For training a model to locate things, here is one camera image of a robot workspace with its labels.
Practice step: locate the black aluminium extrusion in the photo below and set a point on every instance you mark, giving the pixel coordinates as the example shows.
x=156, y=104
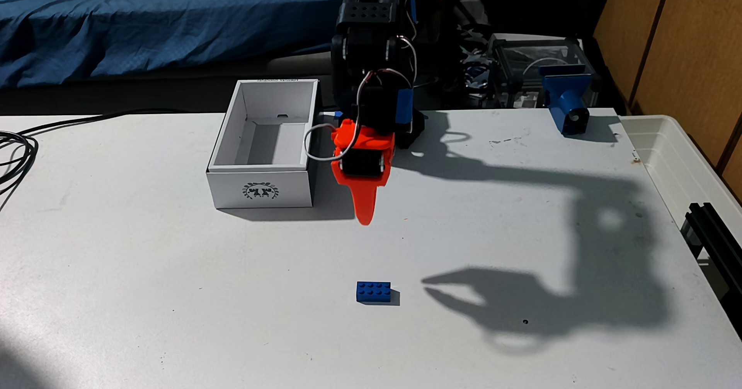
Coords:
x=716, y=244

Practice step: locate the blue bed sheet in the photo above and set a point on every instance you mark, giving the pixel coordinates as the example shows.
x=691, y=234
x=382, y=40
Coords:
x=174, y=23

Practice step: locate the blue toy brick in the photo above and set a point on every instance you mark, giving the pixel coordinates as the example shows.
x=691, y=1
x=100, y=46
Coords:
x=373, y=292

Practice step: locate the wooden cabinet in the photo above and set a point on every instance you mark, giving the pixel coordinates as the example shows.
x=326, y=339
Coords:
x=690, y=47

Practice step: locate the white plastic bin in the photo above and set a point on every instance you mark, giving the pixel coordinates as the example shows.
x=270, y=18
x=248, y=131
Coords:
x=666, y=157

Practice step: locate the clear plastic container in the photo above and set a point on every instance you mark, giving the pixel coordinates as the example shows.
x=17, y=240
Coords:
x=521, y=58

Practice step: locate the blue printed clamp part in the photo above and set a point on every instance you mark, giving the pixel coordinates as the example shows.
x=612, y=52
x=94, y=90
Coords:
x=565, y=96

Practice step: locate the white cardboard box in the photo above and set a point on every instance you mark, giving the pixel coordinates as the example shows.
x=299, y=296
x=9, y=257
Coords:
x=261, y=189

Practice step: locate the camouflage patterned item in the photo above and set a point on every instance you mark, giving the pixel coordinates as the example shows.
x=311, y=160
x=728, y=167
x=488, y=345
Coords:
x=475, y=58

